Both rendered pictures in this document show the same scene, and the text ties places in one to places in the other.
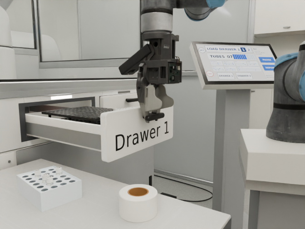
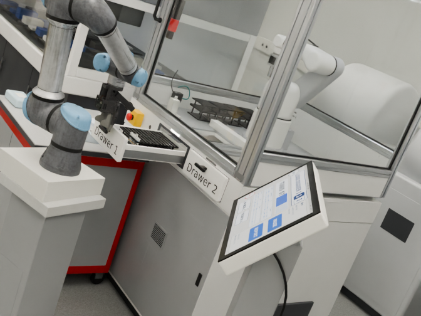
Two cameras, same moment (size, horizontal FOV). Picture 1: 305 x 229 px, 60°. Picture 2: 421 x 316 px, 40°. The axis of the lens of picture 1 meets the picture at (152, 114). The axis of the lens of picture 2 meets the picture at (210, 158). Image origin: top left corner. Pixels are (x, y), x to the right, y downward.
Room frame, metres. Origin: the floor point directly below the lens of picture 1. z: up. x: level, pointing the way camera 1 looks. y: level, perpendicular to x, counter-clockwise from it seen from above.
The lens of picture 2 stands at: (1.76, -2.20, 1.65)
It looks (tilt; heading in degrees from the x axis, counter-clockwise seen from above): 16 degrees down; 105
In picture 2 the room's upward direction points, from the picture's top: 20 degrees clockwise
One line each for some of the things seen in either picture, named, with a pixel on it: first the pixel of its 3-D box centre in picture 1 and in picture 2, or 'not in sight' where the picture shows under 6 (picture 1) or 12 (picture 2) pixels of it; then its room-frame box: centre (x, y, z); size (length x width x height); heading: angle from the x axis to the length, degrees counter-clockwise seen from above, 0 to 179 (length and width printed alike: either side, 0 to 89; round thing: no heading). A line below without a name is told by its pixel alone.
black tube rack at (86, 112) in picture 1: (90, 121); (147, 143); (0.79, 0.19, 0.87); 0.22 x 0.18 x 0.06; 56
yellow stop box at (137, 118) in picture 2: not in sight; (135, 117); (0.58, 0.46, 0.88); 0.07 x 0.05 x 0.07; 146
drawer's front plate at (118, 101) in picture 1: (125, 107); (204, 174); (1.12, 0.11, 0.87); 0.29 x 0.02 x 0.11; 146
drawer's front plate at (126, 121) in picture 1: (142, 127); (108, 136); (0.68, 0.03, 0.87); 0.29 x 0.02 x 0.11; 146
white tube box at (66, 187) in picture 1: (48, 186); (96, 136); (0.53, 0.22, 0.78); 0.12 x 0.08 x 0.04; 46
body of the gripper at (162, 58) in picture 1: (159, 60); (109, 98); (0.65, -0.02, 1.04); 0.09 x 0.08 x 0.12; 56
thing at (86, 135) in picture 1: (87, 122); (148, 143); (0.80, 0.20, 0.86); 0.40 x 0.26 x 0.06; 56
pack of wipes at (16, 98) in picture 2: not in sight; (19, 99); (0.06, 0.22, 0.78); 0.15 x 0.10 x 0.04; 151
